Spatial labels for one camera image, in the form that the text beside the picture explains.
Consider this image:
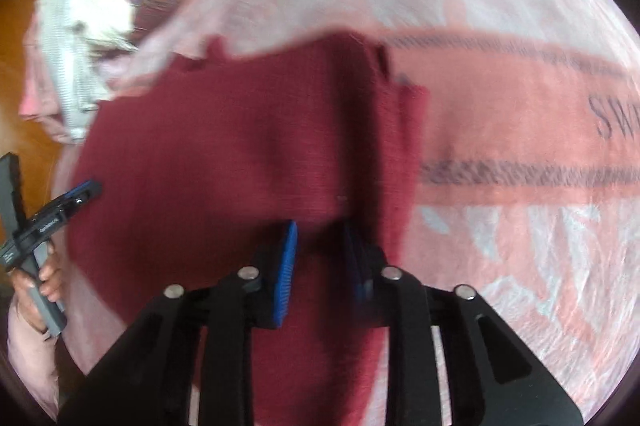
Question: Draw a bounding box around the pink patterned bed blanket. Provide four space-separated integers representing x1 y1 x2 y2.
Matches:
52 0 640 424

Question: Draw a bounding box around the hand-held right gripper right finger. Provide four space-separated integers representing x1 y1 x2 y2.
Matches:
342 221 585 426

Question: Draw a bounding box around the white striped garment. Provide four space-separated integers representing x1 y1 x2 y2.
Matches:
35 0 151 143

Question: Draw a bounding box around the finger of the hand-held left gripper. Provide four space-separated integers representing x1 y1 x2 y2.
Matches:
0 153 29 229
47 179 104 221

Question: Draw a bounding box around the dark red knit sweater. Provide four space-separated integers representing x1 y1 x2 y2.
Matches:
67 33 431 426

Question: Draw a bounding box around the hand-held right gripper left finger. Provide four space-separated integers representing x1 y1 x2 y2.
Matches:
57 220 299 426

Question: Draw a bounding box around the pink garment pile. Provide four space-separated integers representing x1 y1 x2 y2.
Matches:
19 20 76 145

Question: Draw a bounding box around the person's left hand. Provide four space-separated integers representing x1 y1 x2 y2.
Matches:
10 246 64 333

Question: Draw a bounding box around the wooden wardrobe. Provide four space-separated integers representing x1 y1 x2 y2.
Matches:
0 0 68 207

